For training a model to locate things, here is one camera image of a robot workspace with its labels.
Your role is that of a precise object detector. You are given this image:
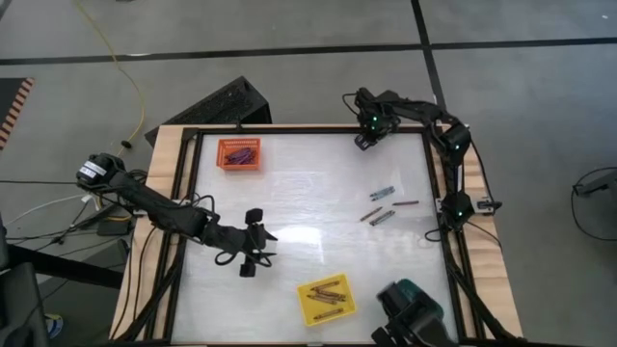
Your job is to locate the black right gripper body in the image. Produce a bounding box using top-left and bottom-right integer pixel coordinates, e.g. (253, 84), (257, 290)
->
(354, 103), (402, 151)

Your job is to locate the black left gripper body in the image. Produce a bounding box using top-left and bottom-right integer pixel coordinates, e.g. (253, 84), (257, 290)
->
(206, 207), (265, 279)

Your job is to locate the orange plastic basket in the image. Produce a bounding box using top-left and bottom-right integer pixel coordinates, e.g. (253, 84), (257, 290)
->
(215, 137), (262, 172)

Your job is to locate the yellow plastic basket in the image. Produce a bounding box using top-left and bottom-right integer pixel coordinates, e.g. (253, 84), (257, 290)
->
(295, 273), (358, 328)

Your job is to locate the black power adapter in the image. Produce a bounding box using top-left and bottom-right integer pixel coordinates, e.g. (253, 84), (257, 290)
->
(95, 219), (132, 237)

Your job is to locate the teal plastic tray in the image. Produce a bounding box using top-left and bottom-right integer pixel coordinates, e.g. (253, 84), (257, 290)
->
(397, 278), (430, 303)

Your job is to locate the black floor beam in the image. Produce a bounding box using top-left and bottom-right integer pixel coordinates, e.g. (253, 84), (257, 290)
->
(0, 243), (125, 290)

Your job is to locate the person's shoe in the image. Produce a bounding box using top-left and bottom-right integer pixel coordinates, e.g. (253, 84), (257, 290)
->
(43, 312), (66, 339)

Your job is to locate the black striped-edge floor mat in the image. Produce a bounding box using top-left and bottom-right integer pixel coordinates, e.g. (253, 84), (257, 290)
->
(0, 76), (38, 154)

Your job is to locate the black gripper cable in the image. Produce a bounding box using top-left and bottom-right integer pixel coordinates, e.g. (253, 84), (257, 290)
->
(214, 243), (274, 269)

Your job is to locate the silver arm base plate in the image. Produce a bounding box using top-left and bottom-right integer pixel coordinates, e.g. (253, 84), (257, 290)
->
(435, 196), (503, 216)

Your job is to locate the yellow cable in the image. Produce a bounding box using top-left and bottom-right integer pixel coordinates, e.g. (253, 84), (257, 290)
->
(71, 0), (147, 165)

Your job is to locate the white cable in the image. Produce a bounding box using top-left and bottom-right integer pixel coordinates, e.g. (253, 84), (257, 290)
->
(2, 191), (105, 226)

